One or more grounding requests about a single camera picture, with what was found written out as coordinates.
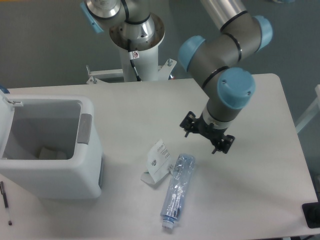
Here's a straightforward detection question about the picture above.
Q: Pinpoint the black pen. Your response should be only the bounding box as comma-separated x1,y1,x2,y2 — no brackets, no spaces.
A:
0,181,13,226

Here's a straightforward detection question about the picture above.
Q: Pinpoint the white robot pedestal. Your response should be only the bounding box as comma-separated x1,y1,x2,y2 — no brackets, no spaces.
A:
86,13,177,84

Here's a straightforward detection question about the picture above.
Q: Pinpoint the white open trash can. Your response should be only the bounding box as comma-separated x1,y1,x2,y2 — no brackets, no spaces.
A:
0,93,103,199

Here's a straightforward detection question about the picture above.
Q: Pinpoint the crushed clear plastic bottle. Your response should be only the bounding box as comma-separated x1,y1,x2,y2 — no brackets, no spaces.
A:
160,153,196,230

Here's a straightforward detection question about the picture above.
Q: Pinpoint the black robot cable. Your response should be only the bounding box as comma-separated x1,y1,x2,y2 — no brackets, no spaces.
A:
126,38,143,82

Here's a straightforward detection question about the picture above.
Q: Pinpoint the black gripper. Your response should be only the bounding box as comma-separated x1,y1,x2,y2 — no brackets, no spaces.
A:
179,111,235,154

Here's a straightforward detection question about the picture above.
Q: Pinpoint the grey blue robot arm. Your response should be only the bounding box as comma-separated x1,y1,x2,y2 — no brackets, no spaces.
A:
80,0,273,153

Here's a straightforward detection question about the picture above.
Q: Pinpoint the black device at table edge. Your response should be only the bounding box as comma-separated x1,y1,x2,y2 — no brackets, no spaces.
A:
302,202,320,229

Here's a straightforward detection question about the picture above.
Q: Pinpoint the white metal frame right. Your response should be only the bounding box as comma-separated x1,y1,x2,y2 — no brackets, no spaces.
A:
295,84,320,134

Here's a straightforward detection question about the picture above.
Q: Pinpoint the white paper wrapper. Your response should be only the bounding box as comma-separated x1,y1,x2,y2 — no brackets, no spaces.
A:
140,139,174,186

